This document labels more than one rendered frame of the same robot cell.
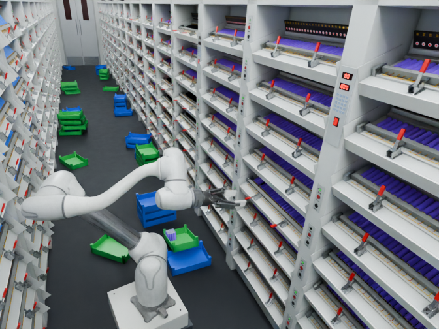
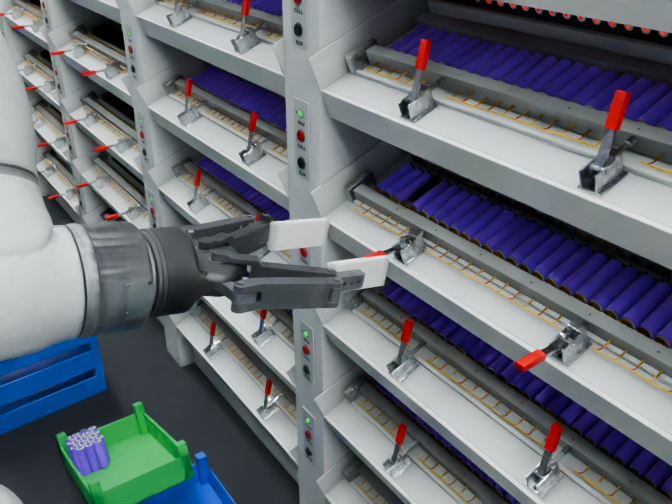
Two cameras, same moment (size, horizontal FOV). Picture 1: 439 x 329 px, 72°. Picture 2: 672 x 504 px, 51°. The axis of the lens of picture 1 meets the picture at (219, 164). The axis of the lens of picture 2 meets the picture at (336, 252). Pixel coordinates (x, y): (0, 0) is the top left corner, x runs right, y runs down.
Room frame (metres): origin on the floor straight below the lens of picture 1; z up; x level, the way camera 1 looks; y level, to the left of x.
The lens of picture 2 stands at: (0.68, 0.00, 1.20)
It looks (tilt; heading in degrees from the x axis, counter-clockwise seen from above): 28 degrees down; 351
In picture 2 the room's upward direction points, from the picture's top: straight up
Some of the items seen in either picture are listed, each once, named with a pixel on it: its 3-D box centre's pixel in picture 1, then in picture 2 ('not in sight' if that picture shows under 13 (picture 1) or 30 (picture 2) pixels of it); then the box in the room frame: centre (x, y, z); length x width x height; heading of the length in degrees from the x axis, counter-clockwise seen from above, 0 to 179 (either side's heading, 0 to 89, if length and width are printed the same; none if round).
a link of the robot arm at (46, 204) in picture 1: (45, 206); not in sight; (1.07, 0.74, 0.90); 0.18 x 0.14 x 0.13; 100
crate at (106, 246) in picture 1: (115, 245); not in sight; (1.78, 0.77, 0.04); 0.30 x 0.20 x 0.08; 72
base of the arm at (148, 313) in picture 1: (154, 300); not in sight; (1.08, 0.30, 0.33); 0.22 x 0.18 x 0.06; 43
